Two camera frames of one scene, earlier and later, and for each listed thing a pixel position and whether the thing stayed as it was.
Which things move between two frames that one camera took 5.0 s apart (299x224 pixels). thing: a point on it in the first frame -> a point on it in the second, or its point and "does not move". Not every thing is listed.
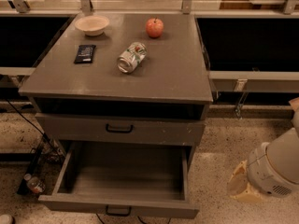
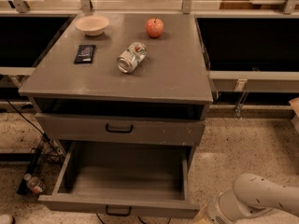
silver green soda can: [132, 57] does not move
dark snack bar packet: [85, 54] does not move
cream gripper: [261, 172] -> [215, 211]
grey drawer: [149, 177] does not move
